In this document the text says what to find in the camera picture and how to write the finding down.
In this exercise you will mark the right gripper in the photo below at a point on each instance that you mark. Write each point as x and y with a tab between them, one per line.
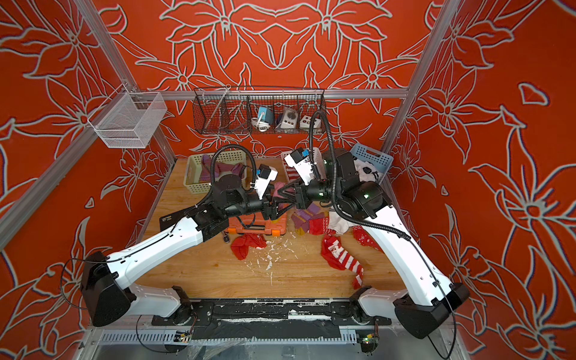
301	197

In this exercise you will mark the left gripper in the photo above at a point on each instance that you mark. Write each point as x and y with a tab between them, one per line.
272	211

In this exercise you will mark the plain white ankle sock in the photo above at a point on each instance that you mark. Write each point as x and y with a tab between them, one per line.
366	171

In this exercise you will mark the small purple yellow sock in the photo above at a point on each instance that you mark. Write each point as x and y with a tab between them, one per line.
277	186

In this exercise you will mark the purple yellow striped sock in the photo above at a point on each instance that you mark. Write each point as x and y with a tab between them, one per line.
302	218

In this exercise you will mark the purple ribbed sock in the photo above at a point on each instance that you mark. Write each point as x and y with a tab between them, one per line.
220	169

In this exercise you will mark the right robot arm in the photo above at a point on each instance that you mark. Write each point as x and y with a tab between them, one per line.
430	298

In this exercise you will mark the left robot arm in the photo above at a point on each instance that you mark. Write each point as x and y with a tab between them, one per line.
108	284

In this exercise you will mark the green plastic basket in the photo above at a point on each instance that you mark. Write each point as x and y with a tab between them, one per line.
197	178

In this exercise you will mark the blue plastic basket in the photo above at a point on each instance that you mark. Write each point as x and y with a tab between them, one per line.
381	161

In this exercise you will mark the white plastic basket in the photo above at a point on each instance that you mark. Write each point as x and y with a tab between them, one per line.
291	172

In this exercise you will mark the orange plastic tool case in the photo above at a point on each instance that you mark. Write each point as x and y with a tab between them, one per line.
256	224

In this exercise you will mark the white black striped crew sock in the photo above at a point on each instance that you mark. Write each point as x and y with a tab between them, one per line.
336	223

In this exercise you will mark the red patterned knit sock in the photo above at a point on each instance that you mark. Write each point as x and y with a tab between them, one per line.
318	226

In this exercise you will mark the red crumpled sock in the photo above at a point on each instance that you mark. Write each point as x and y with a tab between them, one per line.
241	245

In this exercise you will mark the red snowflake sock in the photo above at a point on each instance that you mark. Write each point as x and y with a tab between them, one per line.
364	238

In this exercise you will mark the red white striped santa sock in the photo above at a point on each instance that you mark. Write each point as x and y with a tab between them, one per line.
334	253

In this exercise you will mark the black yellow bit box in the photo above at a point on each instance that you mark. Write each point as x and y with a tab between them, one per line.
170	219

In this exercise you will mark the white button box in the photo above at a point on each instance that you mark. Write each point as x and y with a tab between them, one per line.
306	123

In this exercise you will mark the white socket cube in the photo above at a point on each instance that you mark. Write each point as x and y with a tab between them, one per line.
288	120

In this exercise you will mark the white power adapter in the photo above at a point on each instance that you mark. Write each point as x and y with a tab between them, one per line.
263	120

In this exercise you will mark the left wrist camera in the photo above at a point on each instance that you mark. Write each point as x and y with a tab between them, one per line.
264	176

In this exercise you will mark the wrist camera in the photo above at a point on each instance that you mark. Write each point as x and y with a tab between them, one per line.
300	159
264	176

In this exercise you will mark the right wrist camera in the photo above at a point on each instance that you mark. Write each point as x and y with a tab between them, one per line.
300	159

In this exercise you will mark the black wire wall basket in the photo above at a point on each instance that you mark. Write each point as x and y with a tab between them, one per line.
228	110

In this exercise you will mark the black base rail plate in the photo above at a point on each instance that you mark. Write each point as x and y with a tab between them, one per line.
296	321

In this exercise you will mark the white wire wall basket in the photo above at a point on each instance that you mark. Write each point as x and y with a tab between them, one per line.
127	122

